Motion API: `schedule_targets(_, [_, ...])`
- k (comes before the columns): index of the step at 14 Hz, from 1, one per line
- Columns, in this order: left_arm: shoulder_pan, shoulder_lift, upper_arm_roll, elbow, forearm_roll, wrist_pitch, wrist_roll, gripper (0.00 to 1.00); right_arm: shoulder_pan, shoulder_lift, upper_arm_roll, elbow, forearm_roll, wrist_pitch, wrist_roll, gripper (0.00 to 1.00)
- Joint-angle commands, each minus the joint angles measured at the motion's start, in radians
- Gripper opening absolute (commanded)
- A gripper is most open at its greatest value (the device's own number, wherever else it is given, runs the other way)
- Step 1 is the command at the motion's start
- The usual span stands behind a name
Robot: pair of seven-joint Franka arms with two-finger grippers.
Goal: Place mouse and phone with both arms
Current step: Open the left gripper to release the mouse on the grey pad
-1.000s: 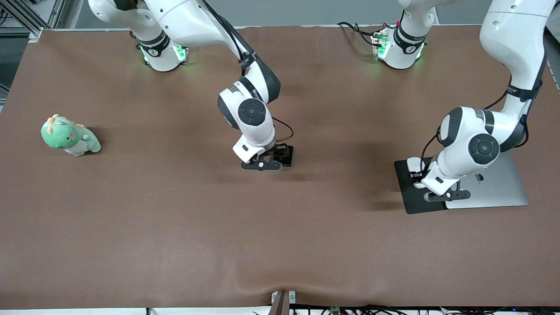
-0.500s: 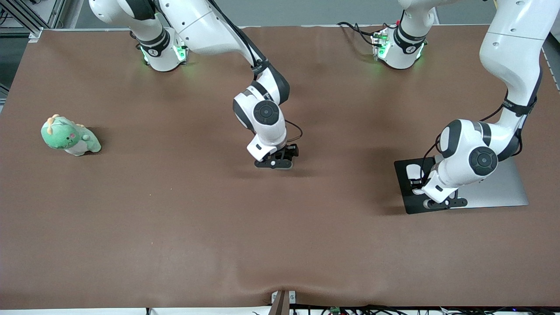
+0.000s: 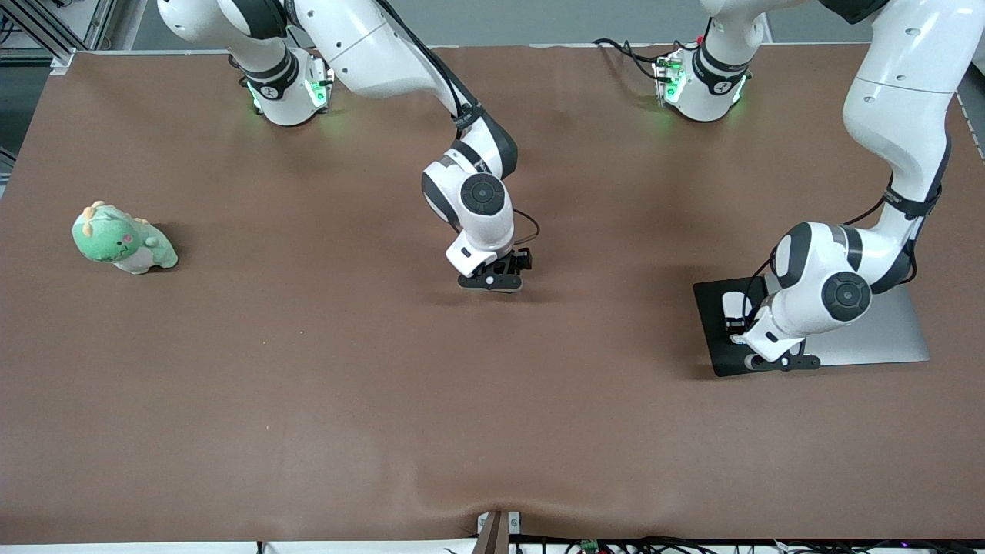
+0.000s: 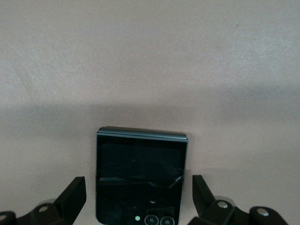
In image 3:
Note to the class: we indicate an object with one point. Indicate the white computer mouse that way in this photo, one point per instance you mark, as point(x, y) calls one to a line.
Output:
point(735, 306)

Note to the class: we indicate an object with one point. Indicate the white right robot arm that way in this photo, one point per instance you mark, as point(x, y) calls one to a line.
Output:
point(369, 46)

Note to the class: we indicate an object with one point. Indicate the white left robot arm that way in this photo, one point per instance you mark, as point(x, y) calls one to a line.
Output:
point(900, 115)

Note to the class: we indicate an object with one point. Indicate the black mouse pad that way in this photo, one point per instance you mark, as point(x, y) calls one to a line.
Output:
point(708, 323)

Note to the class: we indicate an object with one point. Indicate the silver laptop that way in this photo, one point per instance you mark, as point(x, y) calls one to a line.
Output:
point(893, 338)

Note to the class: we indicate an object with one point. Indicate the brown table cover mat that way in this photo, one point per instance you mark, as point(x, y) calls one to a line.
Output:
point(385, 385)

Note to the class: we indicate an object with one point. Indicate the green dinosaur plush toy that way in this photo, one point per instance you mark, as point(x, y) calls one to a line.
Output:
point(115, 246)

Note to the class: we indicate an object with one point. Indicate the metal table clamp bracket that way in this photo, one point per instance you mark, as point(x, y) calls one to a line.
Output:
point(492, 535)

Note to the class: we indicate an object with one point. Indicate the aluminium frame profile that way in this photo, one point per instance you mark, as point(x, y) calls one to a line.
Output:
point(61, 60)

